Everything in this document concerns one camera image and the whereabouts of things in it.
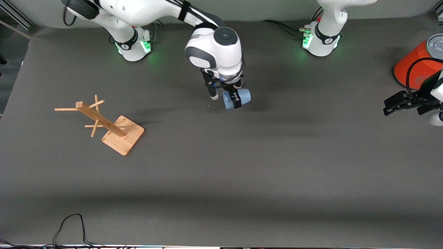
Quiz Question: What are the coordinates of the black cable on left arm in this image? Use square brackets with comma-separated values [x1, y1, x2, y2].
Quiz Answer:
[406, 57, 443, 101]

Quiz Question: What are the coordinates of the black cable at base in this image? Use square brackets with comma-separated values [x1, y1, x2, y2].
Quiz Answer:
[261, 6, 324, 39]
[148, 19, 165, 44]

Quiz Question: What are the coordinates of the black cable at right base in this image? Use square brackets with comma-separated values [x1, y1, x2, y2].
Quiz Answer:
[148, 19, 165, 44]

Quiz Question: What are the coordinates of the wooden cup rack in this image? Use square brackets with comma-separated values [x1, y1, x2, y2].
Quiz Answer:
[55, 94, 145, 156]

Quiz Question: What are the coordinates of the dark grey table mat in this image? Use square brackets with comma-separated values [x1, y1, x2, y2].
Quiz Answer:
[0, 14, 443, 248]

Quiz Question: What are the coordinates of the orange cylinder with grey lid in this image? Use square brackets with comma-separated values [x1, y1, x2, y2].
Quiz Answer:
[394, 34, 443, 91]

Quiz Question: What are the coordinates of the light blue cup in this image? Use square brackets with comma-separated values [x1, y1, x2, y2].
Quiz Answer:
[223, 89, 251, 110]

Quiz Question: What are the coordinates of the black looped cable on mat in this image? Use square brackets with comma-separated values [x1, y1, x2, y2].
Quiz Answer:
[0, 214, 146, 249]

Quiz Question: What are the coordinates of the aluminium frame rail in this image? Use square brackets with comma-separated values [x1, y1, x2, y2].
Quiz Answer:
[0, 0, 35, 31]

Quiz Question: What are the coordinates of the black cable at left base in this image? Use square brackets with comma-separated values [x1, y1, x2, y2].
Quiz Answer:
[261, 6, 324, 39]

